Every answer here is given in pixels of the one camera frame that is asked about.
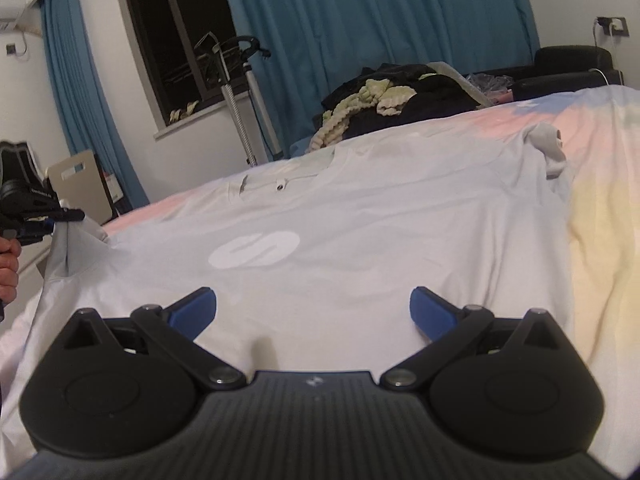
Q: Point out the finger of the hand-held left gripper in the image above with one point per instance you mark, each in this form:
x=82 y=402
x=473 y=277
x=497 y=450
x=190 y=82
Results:
x=67 y=215
x=35 y=230

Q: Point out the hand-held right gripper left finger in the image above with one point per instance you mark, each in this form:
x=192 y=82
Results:
x=192 y=312

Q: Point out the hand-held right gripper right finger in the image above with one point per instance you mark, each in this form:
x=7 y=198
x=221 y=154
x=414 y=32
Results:
x=432 y=312

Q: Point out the white T-shirt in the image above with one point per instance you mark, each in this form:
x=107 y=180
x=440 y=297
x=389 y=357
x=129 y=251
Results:
x=350 y=220

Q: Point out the pile of dark clothes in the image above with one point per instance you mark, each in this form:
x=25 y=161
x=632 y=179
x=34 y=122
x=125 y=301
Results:
x=440 y=100

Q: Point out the person's left hand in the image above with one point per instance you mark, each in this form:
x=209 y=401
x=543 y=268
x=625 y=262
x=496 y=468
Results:
x=7 y=270

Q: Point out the beige black chair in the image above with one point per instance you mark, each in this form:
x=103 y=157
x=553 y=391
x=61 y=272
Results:
x=82 y=185

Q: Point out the narrow blue curtain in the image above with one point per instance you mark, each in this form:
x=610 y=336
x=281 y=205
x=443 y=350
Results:
x=75 y=85

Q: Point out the pale yellow gloves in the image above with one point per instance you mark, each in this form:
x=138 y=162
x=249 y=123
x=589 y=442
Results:
x=182 y=111

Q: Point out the white air conditioner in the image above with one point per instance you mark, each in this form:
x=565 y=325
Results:
x=12 y=21

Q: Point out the garment steamer stand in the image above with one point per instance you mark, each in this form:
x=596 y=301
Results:
x=240 y=125

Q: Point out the light blue cloth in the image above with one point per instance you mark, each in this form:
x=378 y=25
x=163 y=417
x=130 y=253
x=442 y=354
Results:
x=302 y=146

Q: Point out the pastel tie-dye blanket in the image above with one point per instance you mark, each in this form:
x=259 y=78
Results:
x=610 y=210

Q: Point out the dark framed window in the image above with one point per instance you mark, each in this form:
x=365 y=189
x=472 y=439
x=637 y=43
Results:
x=170 y=35

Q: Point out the green fluffy garment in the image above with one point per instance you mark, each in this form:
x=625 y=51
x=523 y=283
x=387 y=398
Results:
x=345 y=115

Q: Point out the pink cloth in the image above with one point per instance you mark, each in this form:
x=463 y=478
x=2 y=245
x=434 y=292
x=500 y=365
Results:
x=502 y=96

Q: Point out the clear crumpled plastic bag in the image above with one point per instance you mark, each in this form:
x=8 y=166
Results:
x=487 y=82

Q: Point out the black sofa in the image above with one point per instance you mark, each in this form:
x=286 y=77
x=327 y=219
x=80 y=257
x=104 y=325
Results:
x=570 y=60

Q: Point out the wide blue curtain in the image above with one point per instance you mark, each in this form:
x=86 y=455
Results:
x=350 y=20

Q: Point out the black wall plug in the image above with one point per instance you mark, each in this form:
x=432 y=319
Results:
x=10 y=49

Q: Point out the black wall socket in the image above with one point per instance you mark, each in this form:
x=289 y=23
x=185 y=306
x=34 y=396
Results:
x=615 y=26

